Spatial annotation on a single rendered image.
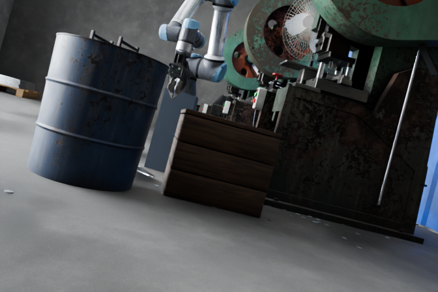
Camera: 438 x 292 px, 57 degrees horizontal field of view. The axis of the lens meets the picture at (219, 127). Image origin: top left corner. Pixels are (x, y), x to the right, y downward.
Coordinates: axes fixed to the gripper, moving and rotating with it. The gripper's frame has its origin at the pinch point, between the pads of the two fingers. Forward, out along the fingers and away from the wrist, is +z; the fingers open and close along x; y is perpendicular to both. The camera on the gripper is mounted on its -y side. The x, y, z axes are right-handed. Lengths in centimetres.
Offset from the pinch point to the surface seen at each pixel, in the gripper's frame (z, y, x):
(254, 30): -86, -182, -5
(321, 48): -51, -59, 58
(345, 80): -33, -43, 74
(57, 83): 8, 55, -21
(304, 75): -33, -57, 52
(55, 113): 18, 56, -19
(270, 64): -61, -188, 16
